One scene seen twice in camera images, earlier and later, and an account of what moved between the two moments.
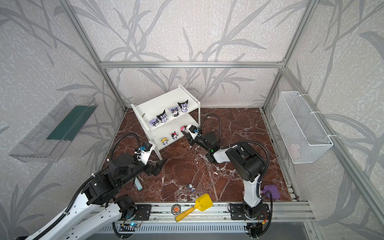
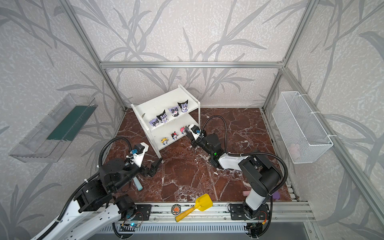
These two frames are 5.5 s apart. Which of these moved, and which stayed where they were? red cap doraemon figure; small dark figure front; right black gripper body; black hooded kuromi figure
Moved: small dark figure front
Stayed: red cap doraemon figure; black hooded kuromi figure; right black gripper body
